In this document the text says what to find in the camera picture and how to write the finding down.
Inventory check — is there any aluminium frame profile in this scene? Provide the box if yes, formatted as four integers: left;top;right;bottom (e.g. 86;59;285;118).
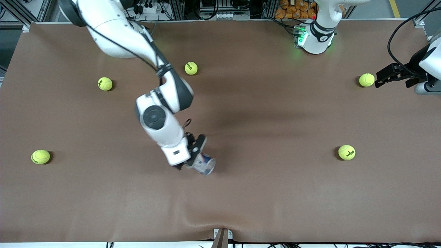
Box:
0;0;52;29
412;0;441;45

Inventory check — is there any white blue tennis ball can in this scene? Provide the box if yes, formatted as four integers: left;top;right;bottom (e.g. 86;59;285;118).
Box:
186;153;216;176

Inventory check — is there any grey electronics box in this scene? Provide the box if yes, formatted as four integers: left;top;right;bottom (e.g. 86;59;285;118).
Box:
199;0;251;20

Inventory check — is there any grey metal clamp bracket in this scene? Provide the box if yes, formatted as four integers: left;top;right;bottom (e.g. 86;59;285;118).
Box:
211;228;233;248

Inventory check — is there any white power strip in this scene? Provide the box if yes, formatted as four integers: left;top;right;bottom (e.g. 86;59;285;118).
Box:
136;3;160;14

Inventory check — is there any aluminium frame post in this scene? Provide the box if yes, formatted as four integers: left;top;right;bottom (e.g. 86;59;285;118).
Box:
169;0;185;20
262;0;278;19

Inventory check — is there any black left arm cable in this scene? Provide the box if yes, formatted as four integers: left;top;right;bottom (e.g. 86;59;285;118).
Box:
387;7;441;74

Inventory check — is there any brown table cover sheet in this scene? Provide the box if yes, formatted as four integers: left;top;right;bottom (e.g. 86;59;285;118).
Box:
0;19;441;244

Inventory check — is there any orange packets heap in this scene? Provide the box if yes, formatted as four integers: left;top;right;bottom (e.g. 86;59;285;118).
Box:
275;0;318;20

